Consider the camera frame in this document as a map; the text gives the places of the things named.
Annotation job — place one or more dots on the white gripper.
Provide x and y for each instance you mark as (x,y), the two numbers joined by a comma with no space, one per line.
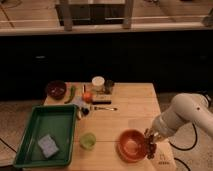
(157,131)

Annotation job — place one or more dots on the dark purple grape bunch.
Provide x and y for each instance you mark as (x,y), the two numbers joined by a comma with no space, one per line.
(150,145)

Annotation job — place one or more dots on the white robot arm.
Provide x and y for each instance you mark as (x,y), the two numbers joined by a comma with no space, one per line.
(184,108)

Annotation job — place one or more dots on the red orange bowl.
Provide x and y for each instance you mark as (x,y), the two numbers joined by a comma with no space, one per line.
(131,146)

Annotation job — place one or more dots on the dark red bowl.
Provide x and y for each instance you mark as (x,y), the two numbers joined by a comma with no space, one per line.
(56,89)

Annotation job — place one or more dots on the dark small jar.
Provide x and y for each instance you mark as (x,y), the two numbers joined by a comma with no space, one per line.
(108,86)

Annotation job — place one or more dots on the black rectangular block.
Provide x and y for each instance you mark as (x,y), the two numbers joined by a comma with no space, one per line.
(102,99)

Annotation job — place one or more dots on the small green cup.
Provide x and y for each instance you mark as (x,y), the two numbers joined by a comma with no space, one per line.
(87,141)

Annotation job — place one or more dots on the white lidded container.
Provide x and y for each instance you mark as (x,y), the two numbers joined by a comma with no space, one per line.
(98,83)

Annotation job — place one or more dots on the orange tomato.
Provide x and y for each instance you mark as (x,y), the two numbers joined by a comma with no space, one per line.
(87,97)

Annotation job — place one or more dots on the light cloth with dark object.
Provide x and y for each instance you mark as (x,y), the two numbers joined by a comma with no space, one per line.
(83,107)

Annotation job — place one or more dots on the green chili pepper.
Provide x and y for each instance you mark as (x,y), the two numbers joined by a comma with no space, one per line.
(72,94)

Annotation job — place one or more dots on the green plastic tray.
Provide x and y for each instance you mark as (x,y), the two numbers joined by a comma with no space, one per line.
(57,123)

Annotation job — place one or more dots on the blue grey sponge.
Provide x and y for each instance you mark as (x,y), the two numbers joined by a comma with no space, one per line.
(48,146)

